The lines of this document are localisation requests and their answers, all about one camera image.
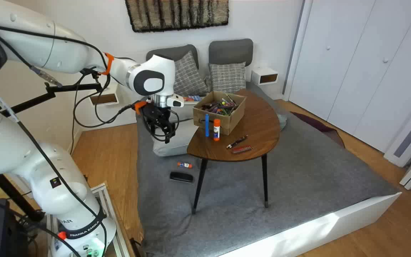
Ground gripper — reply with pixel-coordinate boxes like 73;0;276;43
142;104;176;144

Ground cardboard box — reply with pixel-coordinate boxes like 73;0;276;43
193;91;247;136

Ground red marker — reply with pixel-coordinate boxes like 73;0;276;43
231;145;254;155

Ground black case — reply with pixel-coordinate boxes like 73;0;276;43
169;171;194;184

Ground plaid cushion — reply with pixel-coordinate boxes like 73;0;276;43
209;62;247;94
172;50;210;97

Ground heap of markers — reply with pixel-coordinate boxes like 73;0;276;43
201;93;240;116

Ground dark pen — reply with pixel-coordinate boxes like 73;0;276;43
226;135;249;149

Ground grey headrest cushion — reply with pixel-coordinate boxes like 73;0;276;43
208;38;254;67
146;44;200;70

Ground grey felt mat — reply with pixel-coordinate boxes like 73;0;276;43
136;82;401;257

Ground white platform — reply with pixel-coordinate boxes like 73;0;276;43
217;192;403;257

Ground white wardrobe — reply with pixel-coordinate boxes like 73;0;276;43
287;0;411;154

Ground white wall shelf box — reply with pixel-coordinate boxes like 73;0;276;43
89;83;121;106
251;67;279;86

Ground woven wall hanging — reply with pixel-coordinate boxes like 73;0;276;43
125;0;230;33

